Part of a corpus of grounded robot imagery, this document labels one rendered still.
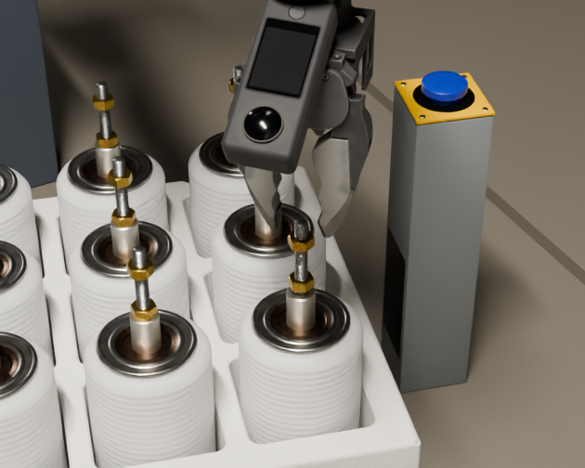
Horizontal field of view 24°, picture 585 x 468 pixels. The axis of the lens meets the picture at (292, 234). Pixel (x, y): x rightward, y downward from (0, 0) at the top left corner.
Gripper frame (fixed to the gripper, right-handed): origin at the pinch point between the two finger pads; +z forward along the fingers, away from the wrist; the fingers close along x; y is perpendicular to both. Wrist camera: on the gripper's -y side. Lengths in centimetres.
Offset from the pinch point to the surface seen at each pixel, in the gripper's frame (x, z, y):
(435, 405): -8.3, 34.9, 20.6
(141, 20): 47, 35, 88
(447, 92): -6.6, 2.0, 24.1
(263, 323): 2.6, 9.6, -0.5
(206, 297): 10.8, 16.9, 9.7
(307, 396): -1.8, 13.2, -3.8
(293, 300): 0.3, 6.9, -0.4
